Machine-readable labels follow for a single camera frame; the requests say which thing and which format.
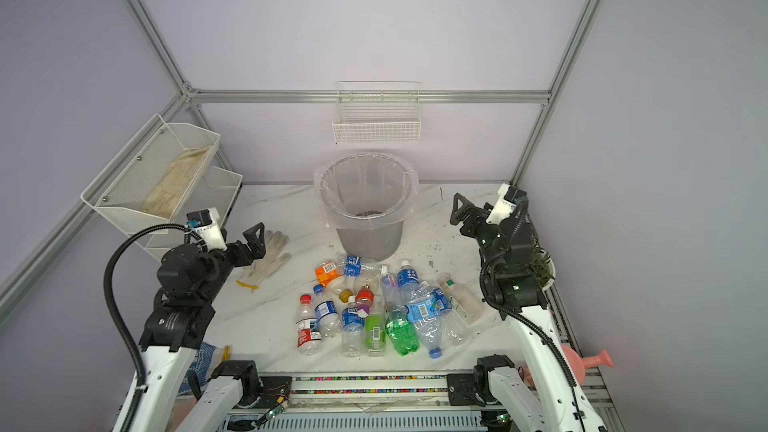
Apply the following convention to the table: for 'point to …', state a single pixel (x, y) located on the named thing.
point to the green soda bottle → (401, 330)
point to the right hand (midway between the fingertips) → (466, 200)
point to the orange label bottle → (327, 271)
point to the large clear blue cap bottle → (425, 308)
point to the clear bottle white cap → (388, 288)
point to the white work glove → (260, 269)
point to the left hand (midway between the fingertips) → (244, 231)
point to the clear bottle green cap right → (462, 302)
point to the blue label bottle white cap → (407, 281)
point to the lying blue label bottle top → (355, 266)
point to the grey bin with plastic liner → (367, 197)
